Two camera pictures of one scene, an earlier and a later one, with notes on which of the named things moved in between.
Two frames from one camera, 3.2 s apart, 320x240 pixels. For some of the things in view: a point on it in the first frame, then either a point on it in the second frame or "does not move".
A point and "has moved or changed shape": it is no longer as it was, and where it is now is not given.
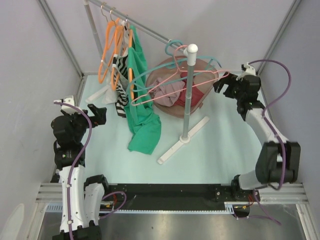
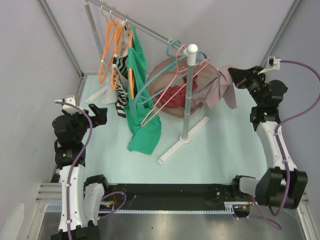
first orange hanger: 108,48 does not move
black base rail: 154,197 does not move
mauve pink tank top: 166,92 to 213,84
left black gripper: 99,117 does not move
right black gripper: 229,79 to 250,76
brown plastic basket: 166,85 does not move
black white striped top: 119,64 does not move
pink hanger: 178,80 has moved or changed shape
